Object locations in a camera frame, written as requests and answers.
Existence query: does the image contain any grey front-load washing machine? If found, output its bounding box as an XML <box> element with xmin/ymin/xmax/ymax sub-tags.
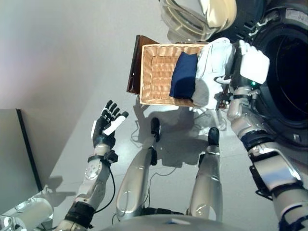
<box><xmin>209</xmin><ymin>0</ymin><xmax>308</xmax><ymax>168</ymax></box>

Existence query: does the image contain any silver left robot leg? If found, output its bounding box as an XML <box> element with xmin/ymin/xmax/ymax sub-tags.
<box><xmin>115</xmin><ymin>117</ymin><xmax>161</xmax><ymax>222</ymax></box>

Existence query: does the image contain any brown acrylic stand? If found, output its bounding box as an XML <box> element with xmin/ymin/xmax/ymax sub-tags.
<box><xmin>126</xmin><ymin>35</ymin><xmax>230</xmax><ymax>112</ymax></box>

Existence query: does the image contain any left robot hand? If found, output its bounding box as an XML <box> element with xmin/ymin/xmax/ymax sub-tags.
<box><xmin>92</xmin><ymin>100</ymin><xmax>129</xmax><ymax>148</ymax></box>

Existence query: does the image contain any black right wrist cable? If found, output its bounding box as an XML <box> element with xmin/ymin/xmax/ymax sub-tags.
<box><xmin>247</xmin><ymin>89</ymin><xmax>281</xmax><ymax>139</ymax></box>

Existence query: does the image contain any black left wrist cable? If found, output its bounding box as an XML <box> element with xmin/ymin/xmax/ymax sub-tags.
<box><xmin>95</xmin><ymin>163</ymin><xmax>116</xmax><ymax>214</ymax></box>

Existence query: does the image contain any silver right robot leg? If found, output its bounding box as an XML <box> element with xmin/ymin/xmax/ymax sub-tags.
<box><xmin>186</xmin><ymin>127</ymin><xmax>224</xmax><ymax>222</ymax></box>

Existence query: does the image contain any navy blue garment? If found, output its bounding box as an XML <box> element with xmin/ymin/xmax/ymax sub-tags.
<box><xmin>169</xmin><ymin>52</ymin><xmax>199</xmax><ymax>99</ymax></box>

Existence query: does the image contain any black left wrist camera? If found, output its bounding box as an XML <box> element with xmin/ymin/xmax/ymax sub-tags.
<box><xmin>103</xmin><ymin>150</ymin><xmax>119</xmax><ymax>164</ymax></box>

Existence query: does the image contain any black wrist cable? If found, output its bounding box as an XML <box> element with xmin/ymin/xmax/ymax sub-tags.
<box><xmin>247</xmin><ymin>89</ymin><xmax>281</xmax><ymax>139</ymax></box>
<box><xmin>95</xmin><ymin>163</ymin><xmax>116</xmax><ymax>214</ymax></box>

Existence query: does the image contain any silver robot leg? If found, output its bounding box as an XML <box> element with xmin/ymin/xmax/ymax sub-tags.
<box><xmin>115</xmin><ymin>117</ymin><xmax>161</xmax><ymax>222</ymax></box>
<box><xmin>186</xmin><ymin>127</ymin><xmax>224</xmax><ymax>222</ymax></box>

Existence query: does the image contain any round glass washer door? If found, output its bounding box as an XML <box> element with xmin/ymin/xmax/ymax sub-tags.
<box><xmin>158</xmin><ymin>0</ymin><xmax>265</xmax><ymax>42</ymax></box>

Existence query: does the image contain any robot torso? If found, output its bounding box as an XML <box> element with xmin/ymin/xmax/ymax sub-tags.
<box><xmin>103</xmin><ymin>213</ymin><xmax>243</xmax><ymax>231</ymax></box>

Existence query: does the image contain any white garment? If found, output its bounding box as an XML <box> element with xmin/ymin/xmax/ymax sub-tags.
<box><xmin>191</xmin><ymin>37</ymin><xmax>238</xmax><ymax>111</ymax></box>

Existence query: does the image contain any white rounded device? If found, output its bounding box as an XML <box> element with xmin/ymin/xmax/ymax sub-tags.
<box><xmin>0</xmin><ymin>196</ymin><xmax>54</xmax><ymax>231</ymax></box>

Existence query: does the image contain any grey panel with black edge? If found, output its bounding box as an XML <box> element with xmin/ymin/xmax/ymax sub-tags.
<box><xmin>0</xmin><ymin>108</ymin><xmax>44</xmax><ymax>209</ymax></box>

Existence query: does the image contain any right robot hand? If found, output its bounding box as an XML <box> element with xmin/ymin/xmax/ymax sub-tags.
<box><xmin>214</xmin><ymin>39</ymin><xmax>270</xmax><ymax>88</ymax></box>

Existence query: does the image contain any rectangular wicker laundry basket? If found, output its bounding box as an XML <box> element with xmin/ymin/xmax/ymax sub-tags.
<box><xmin>139</xmin><ymin>43</ymin><xmax>230</xmax><ymax>108</ymax></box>

